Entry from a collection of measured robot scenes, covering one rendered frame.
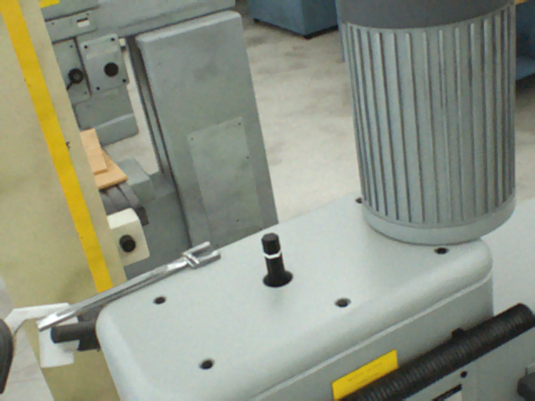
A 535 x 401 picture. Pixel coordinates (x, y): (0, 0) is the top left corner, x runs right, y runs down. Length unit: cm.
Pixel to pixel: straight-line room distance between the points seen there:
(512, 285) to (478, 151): 26
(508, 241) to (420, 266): 30
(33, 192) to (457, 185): 194
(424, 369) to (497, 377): 22
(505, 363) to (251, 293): 38
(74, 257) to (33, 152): 44
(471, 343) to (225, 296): 30
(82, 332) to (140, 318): 58
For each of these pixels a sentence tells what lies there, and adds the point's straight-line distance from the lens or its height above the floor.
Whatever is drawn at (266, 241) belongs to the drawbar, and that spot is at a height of 195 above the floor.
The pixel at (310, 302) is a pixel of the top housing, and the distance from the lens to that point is 83.
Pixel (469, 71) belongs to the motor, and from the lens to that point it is 82.
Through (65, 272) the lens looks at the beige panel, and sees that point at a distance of 276.
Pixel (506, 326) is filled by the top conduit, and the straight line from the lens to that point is 92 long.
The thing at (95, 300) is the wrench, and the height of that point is 190.
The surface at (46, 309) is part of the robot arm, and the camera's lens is 146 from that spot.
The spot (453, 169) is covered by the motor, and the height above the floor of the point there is 199.
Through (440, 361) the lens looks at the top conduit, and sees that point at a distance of 88.
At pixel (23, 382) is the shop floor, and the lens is 405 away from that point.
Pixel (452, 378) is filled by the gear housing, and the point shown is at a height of 172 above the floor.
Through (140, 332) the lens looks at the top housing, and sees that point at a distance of 86.
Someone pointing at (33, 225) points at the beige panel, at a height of 125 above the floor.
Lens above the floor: 240
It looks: 28 degrees down
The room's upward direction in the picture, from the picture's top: 11 degrees counter-clockwise
